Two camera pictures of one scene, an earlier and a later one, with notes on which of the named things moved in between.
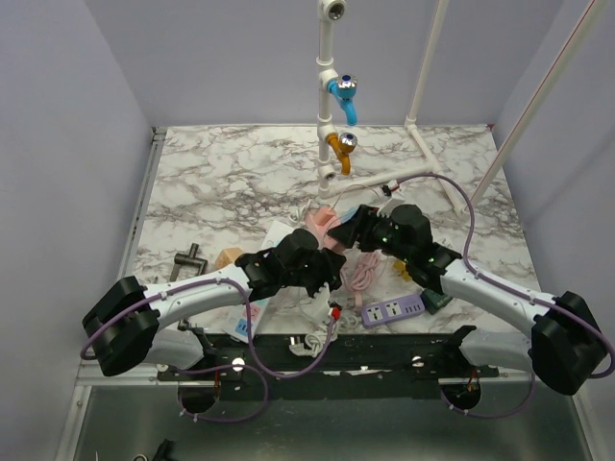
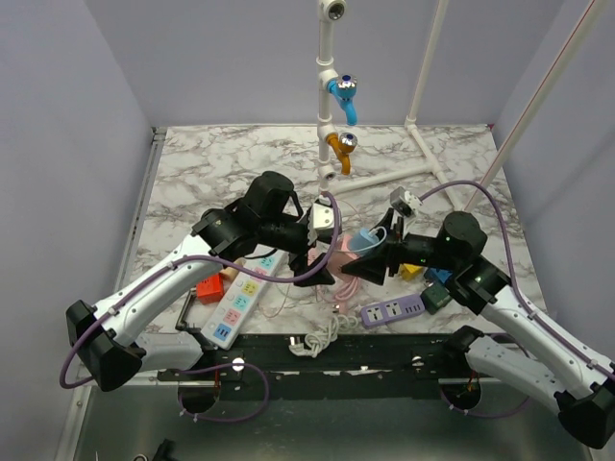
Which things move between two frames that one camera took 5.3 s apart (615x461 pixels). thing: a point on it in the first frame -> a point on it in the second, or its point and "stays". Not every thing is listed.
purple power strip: [391, 309] stays
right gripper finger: [349, 231] -> [383, 225]
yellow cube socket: [401, 267] stays
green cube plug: [433, 301] stays
